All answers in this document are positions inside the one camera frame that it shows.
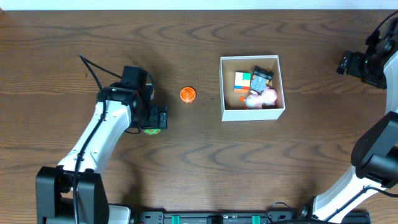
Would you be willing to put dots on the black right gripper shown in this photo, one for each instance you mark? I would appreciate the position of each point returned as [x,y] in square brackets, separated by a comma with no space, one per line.
[357,58]

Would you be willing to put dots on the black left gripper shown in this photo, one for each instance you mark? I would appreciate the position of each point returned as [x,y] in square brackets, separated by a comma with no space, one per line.
[159,117]

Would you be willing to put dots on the green ball with red numbers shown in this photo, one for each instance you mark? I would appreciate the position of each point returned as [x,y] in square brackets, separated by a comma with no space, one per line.
[152,131]

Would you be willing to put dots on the orange round plastic toy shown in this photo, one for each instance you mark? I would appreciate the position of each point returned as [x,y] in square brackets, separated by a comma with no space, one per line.
[187,94]

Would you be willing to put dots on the multicoloured puzzle cube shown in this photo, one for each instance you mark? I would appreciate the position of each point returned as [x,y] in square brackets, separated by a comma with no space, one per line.
[242,82]

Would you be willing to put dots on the pink and white duck figure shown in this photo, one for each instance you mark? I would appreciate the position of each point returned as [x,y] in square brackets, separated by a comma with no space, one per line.
[256,101]

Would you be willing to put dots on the grey and yellow toy truck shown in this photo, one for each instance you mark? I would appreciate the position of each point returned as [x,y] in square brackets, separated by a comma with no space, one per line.
[260,78]

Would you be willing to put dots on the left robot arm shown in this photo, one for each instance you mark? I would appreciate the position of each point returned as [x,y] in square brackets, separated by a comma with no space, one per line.
[73,191]

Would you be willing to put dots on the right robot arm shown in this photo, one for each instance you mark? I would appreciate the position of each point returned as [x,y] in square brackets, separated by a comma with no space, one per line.
[373,166]

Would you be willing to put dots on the white cardboard box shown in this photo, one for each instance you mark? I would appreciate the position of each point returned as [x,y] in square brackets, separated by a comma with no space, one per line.
[232,109]

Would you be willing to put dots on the black mounting rail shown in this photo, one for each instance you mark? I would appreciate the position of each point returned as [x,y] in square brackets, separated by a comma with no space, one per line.
[272,217]

